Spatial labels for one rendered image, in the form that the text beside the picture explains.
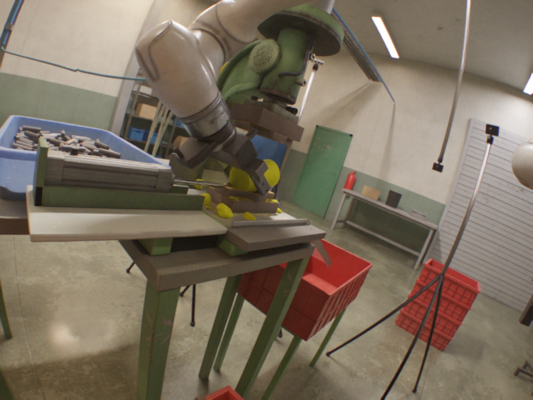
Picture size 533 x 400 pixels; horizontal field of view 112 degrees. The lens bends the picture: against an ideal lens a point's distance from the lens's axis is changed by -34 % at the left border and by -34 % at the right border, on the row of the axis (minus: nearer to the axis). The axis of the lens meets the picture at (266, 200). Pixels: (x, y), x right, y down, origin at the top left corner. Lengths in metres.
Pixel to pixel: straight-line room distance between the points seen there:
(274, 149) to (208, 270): 6.46
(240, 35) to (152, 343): 0.55
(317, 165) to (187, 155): 6.18
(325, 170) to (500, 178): 3.95
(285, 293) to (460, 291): 2.08
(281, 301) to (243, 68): 0.63
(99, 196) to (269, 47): 0.47
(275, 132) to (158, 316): 0.43
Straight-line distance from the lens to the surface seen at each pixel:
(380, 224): 6.06
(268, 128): 0.58
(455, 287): 2.63
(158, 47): 0.42
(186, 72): 0.43
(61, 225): 0.37
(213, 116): 0.48
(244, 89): 0.68
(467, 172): 5.91
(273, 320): 0.80
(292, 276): 0.72
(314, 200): 6.58
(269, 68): 0.63
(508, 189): 6.02
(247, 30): 0.53
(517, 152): 0.69
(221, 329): 1.24
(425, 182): 5.93
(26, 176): 0.54
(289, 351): 1.15
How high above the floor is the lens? 1.15
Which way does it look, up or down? 11 degrees down
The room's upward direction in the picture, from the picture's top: 18 degrees clockwise
